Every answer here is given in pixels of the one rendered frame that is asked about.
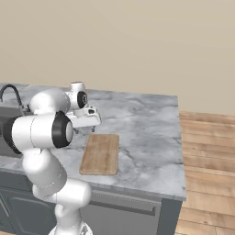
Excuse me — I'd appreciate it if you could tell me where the wooden cutting board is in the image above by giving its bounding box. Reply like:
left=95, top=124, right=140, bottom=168
left=79, top=133, right=120, bottom=176

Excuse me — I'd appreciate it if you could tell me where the dark dishwasher handle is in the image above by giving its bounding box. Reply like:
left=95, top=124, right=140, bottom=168
left=90, top=199, right=157, bottom=217

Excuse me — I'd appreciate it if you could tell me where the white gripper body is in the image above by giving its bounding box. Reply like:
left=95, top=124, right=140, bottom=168
left=65, top=110, right=102, bottom=129

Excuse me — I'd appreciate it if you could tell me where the grey dishwasher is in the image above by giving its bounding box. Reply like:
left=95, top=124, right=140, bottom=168
left=80, top=189, right=163, bottom=235

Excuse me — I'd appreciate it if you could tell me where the dark grey cupboard door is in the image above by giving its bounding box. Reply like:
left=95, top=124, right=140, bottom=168
left=0, top=186, right=58, bottom=235

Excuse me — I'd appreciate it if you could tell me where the black curved sink tap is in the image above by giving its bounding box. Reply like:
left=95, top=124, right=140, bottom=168
left=0, top=84, right=30, bottom=113

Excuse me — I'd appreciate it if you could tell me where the grey metal sink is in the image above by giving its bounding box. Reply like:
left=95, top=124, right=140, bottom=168
left=0, top=105, right=26, bottom=159

